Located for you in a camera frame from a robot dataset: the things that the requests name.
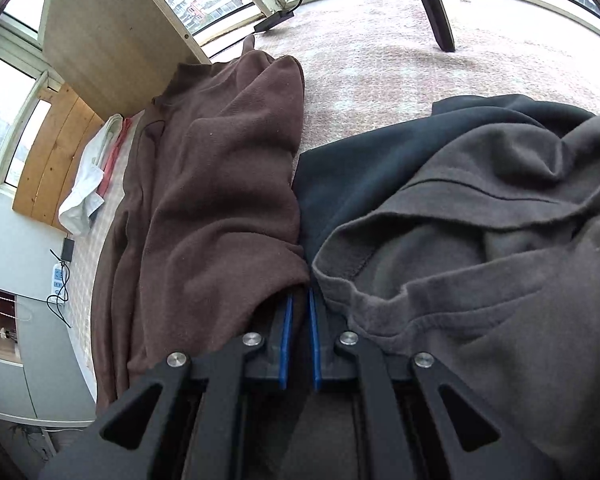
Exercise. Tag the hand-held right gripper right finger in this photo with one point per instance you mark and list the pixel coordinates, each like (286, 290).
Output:
(314, 345)

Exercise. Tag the pink cloth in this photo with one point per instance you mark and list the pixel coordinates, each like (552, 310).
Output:
(112, 160)

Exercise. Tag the white power strip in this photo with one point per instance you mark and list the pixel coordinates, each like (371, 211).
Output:
(57, 280)

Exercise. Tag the white cabinet with shelf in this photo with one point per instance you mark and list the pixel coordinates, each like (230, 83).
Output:
(45, 360)

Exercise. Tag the pine plank wall panel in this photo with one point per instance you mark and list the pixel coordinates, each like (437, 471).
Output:
(50, 160)

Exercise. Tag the black tripod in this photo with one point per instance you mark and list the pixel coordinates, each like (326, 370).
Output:
(435, 10)

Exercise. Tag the light wooden cabinet panel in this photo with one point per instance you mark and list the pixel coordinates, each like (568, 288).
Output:
(110, 35)

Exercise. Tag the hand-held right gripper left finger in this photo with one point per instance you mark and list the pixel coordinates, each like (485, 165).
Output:
(285, 340)

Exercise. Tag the white shirt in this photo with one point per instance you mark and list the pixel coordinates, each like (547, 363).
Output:
(87, 185)

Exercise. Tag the brown sweater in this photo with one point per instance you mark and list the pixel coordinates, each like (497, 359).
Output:
(205, 170)

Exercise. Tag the grey sweatshirt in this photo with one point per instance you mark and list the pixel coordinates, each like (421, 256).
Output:
(480, 270)

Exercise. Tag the dark teal garment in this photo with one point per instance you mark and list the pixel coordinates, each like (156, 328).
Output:
(360, 175)

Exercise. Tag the black power adapter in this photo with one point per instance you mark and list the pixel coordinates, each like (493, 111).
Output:
(68, 251)

